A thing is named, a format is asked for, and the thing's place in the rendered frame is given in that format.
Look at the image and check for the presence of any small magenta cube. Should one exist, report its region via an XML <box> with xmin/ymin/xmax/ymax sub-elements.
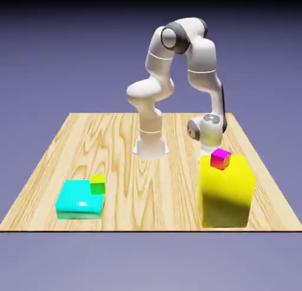
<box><xmin>210</xmin><ymin>148</ymin><xmax>232</xmax><ymax>171</ymax></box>

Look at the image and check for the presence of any large cyan box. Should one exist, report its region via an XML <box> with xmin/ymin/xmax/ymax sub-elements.
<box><xmin>55</xmin><ymin>179</ymin><xmax>106</xmax><ymax>221</ymax></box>

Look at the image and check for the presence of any small green cube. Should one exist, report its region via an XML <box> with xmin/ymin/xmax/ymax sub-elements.
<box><xmin>90</xmin><ymin>174</ymin><xmax>106</xmax><ymax>195</ymax></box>

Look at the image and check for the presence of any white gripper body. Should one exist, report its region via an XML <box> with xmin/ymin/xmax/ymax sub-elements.
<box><xmin>199</xmin><ymin>143</ymin><xmax>223</xmax><ymax>158</ymax></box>

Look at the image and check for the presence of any large yellow box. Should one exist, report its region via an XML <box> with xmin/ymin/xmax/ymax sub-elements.
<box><xmin>197</xmin><ymin>154</ymin><xmax>257</xmax><ymax>228</ymax></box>

